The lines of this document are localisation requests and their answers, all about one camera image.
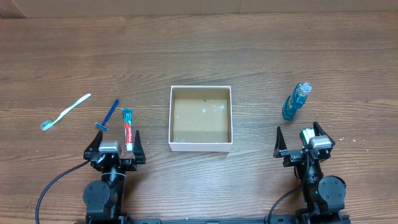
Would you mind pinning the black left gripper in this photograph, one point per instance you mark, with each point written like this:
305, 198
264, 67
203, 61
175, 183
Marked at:
132, 164

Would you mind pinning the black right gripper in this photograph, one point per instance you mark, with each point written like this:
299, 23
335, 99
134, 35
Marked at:
291, 155

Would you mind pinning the green white soap bar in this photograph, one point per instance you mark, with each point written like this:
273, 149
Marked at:
306, 135

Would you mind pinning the blue disposable razor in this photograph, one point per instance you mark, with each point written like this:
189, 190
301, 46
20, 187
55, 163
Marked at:
102, 125

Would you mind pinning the blue mouthwash bottle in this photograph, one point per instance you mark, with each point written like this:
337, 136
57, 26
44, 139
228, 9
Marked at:
296, 100

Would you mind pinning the green red toothpaste tube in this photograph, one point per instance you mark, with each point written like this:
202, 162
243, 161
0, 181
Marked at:
127, 117

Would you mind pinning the green white toothbrush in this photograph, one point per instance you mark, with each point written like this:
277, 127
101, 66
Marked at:
46, 125

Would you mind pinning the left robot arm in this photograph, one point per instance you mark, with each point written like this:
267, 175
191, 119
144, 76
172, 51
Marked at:
104, 197

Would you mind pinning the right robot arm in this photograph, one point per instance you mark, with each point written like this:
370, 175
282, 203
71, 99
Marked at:
323, 195

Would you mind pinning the white cardboard box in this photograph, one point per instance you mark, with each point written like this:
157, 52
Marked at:
200, 119

